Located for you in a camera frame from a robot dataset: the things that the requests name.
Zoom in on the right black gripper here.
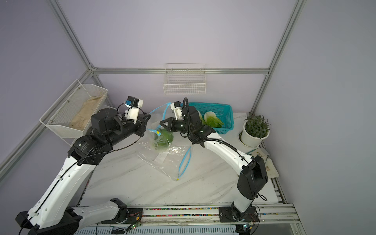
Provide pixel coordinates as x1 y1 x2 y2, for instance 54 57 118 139
162 117 195 134

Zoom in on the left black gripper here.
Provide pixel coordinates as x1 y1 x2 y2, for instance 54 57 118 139
107 116 151 150

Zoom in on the chinese cabbage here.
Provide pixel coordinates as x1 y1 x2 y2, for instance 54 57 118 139
204 111 224 128
152 128 174 150
197 110 206 125

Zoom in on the clear zip-top bag blue seal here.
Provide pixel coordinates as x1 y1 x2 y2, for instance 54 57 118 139
137 138 193 181

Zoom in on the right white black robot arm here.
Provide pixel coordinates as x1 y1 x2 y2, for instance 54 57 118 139
160 98 268 222

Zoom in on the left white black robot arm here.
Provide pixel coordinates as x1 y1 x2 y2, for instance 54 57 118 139
16 107 151 235

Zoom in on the beige cloth in shelf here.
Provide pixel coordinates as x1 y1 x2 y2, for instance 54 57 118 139
69 95 103 131

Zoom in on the white two-tier mesh shelf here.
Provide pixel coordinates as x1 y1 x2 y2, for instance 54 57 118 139
40 80 108 146

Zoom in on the teal plastic basket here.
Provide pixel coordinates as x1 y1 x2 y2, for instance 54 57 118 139
189 102 234 135

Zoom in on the potted green plant white pot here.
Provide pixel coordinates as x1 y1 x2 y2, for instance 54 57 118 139
239 113 271 148

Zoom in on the beige cloth with green print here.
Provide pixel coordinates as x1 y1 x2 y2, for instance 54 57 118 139
248 147 280 179

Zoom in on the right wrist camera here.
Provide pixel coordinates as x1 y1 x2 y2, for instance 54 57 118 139
170 101 183 120

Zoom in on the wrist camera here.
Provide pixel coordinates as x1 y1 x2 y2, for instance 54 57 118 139
170 101 183 120
121 96 144 124

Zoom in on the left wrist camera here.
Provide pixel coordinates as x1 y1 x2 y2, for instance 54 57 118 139
121 96 144 124

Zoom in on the white wire wall basket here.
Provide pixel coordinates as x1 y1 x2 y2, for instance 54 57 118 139
163 63 207 95

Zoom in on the aluminium frame profile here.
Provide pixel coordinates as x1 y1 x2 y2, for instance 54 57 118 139
0 0 307 183

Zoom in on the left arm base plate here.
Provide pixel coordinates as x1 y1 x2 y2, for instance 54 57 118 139
101 208 143 224

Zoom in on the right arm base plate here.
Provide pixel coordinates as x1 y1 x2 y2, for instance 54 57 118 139
218 205 259 222

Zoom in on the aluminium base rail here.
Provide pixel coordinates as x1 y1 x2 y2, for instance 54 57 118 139
77 204 306 235

